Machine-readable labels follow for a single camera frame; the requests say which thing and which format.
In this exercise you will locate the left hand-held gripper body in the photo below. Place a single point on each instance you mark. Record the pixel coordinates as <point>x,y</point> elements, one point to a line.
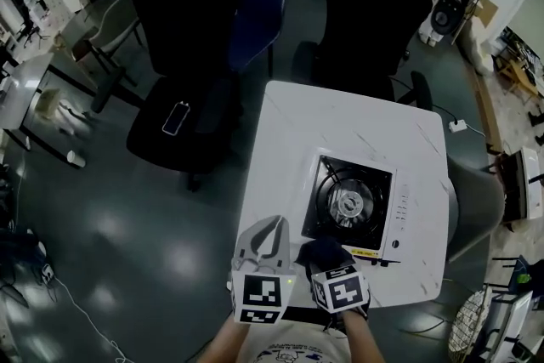
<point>261,293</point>

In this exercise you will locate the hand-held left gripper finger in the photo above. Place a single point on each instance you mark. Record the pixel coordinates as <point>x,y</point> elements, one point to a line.
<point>248,240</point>
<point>285,251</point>

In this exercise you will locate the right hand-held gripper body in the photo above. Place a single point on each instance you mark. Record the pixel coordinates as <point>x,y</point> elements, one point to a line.
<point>344,291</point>

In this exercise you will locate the dark blue cloth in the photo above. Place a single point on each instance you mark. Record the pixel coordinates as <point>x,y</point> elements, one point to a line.
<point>323,253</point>

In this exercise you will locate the white portable gas stove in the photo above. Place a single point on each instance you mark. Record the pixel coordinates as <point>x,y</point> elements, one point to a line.
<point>374,183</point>

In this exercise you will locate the person's left forearm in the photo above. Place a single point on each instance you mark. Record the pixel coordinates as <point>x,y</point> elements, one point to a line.
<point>231,338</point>

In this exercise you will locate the person's right forearm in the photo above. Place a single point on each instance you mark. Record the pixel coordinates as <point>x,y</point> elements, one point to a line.
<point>361,336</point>

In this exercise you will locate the person's white printed shirt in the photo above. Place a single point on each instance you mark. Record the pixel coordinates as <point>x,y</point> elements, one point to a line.
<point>297,342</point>

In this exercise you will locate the black smartphone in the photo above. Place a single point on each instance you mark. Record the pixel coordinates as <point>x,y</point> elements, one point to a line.
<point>175,119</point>

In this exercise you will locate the grey shell chair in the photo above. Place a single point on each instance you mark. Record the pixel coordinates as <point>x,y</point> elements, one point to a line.
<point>472,200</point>

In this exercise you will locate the long white desk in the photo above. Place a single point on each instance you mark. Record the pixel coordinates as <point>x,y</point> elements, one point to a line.
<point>516,319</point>

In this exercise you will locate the green bottle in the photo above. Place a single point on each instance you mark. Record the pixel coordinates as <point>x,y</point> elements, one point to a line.
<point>523,279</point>

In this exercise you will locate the white paper cup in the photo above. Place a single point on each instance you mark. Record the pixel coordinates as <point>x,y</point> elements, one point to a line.
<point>75,158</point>

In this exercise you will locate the white power strip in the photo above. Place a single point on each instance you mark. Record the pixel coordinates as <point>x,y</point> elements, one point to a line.
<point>458,125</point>

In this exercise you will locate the white floor power socket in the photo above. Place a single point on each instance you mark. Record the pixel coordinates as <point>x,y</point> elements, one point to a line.
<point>47,273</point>

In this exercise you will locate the small white desk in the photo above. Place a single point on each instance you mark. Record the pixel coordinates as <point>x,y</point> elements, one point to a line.
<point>533,178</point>

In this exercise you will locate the blue shell chair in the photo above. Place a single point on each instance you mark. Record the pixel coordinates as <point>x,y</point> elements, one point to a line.
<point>259,13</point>

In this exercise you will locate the black high-back office chair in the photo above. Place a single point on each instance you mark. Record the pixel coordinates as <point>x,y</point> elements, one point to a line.
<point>183,13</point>

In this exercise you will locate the beige plastic stool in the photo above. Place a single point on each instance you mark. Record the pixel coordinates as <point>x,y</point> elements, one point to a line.
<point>50,102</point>

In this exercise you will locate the black mesh office chair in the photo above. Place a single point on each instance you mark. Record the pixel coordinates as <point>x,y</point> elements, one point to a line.
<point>370,13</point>

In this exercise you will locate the beige chair with black legs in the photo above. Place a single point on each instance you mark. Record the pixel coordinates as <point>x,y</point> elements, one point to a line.
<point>115,21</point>

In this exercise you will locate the grey marble table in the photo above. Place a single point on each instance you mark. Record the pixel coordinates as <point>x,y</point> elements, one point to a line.
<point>25,85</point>

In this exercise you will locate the white floor cushion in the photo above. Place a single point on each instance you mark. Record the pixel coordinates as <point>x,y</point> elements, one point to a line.
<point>476,47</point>

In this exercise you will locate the grey round-faced appliance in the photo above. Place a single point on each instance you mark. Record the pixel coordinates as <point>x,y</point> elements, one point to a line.
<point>444,19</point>

